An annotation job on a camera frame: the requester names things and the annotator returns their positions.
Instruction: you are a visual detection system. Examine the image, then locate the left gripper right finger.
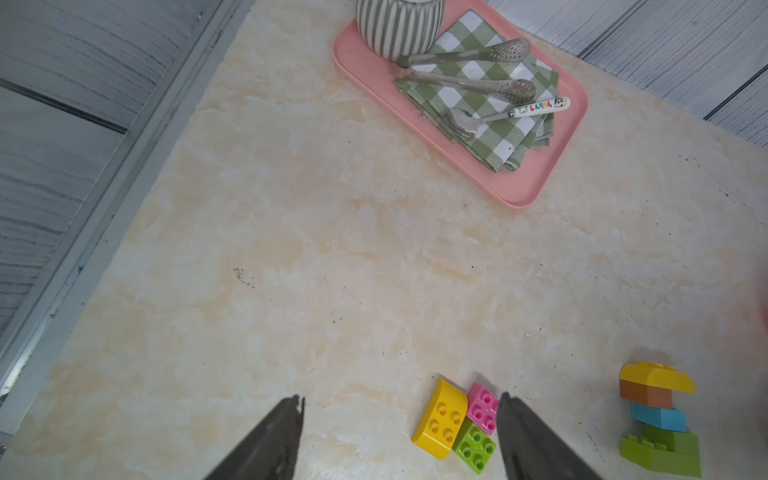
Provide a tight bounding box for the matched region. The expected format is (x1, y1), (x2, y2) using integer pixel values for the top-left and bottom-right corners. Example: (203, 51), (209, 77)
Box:
(496, 392), (601, 480)

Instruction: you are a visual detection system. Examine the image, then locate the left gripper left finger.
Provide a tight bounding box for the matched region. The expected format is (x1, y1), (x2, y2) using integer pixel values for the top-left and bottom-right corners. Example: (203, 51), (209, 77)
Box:
(206, 395), (305, 480)

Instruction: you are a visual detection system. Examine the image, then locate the light green small lego brick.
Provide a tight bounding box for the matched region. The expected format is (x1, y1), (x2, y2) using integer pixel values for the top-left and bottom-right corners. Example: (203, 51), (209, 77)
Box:
(452, 418), (497, 475)

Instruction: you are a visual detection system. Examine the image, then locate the pink small lego brick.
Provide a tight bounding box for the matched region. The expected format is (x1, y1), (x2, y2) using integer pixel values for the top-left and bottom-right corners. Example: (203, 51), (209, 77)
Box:
(467, 382), (499, 436)

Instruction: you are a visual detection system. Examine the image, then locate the lime long lego brick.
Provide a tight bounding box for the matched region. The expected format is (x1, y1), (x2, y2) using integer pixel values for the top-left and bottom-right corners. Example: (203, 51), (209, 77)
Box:
(620, 435), (702, 478)

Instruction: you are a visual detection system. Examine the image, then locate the brown small lego brick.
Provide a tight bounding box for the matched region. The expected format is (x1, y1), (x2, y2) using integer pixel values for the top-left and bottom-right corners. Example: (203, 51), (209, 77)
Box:
(619, 380), (674, 410)

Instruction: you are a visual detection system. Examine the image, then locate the cyan small lego brick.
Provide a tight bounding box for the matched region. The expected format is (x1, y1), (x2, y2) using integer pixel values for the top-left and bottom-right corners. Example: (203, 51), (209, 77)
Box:
(631, 402), (688, 433)

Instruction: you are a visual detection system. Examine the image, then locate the yellow long lego brick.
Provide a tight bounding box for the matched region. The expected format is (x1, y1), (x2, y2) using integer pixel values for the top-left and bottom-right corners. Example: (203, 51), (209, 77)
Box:
(620, 361), (696, 394)

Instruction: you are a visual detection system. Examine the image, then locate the lime small lego brick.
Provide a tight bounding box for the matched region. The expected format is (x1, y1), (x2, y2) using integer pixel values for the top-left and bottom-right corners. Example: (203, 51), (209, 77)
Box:
(642, 424), (700, 457)

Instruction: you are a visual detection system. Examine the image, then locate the white utensil on cloth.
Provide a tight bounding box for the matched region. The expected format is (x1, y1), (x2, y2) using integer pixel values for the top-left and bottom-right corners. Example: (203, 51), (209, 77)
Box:
(442, 97), (572, 138)

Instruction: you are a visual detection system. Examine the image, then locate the green checkered cloth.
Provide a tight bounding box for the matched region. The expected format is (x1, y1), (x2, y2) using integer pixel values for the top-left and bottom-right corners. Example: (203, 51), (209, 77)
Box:
(395, 10), (560, 172)

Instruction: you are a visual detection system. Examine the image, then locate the pink plastic tray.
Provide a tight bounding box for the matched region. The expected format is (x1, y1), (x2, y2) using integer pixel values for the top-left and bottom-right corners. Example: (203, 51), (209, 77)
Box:
(332, 21), (589, 209)

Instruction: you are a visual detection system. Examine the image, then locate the striped ceramic cup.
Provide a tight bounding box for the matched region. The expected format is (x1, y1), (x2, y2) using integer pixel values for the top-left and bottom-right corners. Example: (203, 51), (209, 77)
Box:
(354, 0), (446, 61)

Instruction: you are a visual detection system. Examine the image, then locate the left aluminium frame post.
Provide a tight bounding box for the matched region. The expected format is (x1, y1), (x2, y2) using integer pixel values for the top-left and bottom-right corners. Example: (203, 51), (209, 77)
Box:
(1, 1), (251, 447)

